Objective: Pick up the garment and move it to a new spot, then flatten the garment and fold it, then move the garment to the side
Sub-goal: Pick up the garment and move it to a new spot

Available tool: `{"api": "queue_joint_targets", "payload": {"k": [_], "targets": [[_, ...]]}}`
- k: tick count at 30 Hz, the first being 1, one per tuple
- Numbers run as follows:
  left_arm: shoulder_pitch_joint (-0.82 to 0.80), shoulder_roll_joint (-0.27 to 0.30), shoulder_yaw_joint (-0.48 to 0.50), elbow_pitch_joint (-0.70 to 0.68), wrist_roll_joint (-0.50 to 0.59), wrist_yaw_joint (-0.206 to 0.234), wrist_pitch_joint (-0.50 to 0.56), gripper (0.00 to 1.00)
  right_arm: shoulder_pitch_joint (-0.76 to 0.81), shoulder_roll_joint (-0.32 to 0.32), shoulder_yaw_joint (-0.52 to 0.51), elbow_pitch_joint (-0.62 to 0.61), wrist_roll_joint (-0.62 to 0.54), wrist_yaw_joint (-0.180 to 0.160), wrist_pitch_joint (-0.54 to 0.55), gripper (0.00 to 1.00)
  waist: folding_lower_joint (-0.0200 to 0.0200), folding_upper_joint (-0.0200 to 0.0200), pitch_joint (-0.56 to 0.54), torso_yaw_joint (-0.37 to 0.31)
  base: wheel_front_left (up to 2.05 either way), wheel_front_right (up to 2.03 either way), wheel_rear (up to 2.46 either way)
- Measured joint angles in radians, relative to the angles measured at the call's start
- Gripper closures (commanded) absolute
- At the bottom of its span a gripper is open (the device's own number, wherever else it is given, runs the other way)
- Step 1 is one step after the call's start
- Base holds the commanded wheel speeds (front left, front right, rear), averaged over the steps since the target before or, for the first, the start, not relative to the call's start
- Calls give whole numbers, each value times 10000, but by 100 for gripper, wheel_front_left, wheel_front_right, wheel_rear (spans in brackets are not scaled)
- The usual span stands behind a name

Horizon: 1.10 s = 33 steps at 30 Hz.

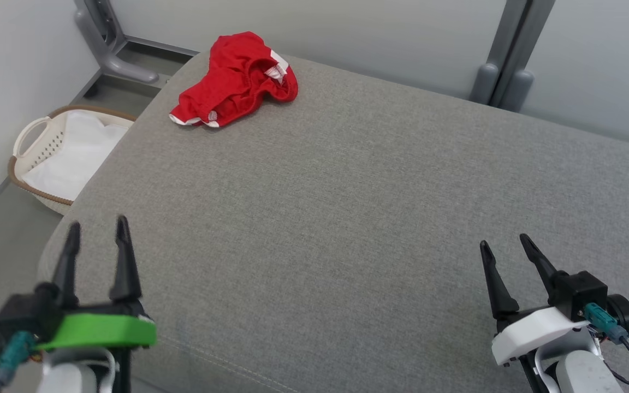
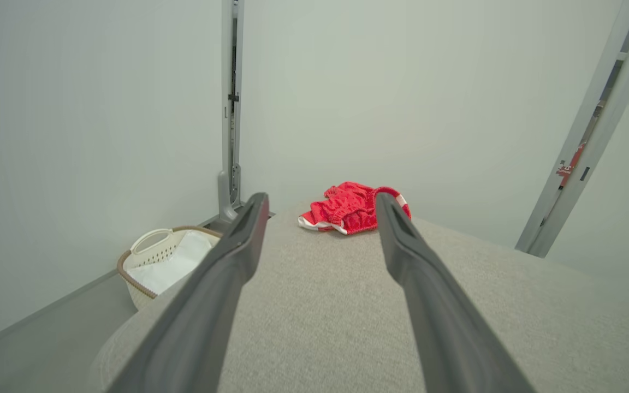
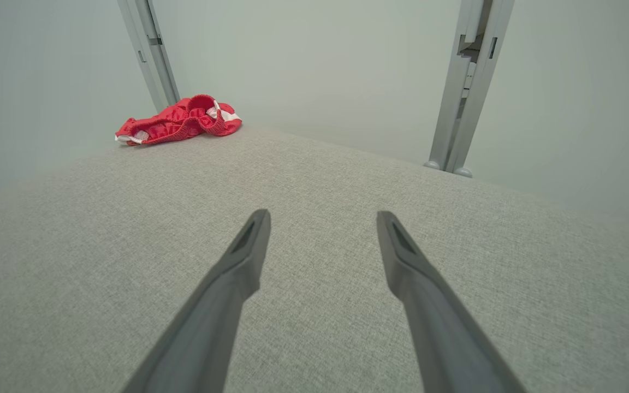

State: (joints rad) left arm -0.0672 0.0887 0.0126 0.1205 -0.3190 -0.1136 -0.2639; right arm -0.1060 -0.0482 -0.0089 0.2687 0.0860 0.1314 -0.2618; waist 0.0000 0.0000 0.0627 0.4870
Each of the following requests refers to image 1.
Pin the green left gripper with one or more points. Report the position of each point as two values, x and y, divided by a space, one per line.
101 330

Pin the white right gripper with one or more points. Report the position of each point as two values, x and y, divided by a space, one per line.
533 333

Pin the red shorts white trim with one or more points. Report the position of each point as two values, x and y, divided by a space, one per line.
232 82

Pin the white cloth in basket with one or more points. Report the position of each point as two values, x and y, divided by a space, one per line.
74 158

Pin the white laundry basket brown rim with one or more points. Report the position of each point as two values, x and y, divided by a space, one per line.
36 158

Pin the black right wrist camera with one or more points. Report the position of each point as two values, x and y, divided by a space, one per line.
582 292

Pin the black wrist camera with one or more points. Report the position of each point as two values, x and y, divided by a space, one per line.
582 292
25 319

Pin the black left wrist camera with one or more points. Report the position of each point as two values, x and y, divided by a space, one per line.
25 319

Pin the teal right camera connector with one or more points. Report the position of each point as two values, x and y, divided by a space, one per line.
604 322

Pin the teal camera connector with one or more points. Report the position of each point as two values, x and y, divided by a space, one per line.
604 322
14 355

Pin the teal left camera connector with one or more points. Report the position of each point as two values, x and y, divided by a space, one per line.
14 355

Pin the grey metal partition post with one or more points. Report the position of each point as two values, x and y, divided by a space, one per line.
107 49
511 54

